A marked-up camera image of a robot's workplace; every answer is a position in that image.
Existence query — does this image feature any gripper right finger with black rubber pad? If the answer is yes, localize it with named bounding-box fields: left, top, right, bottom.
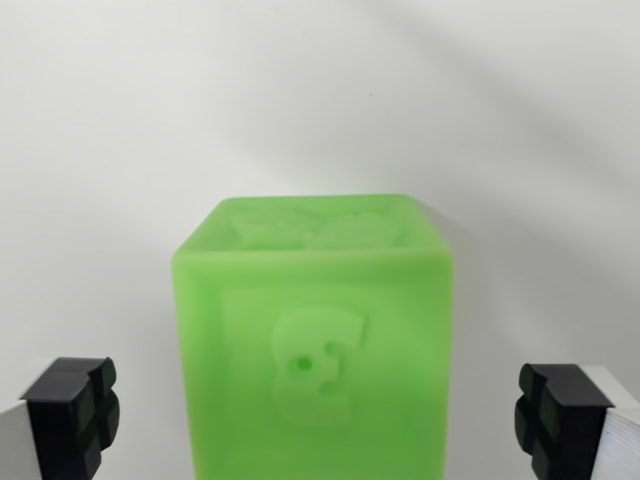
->
left=512, top=363, right=640, bottom=480

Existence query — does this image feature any gripper left finger with black rubber pad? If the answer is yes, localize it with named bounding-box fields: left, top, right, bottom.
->
left=0, top=356, right=121, bottom=480

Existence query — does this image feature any green number cube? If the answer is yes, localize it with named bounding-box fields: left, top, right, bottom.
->
left=169, top=192, right=456, bottom=480

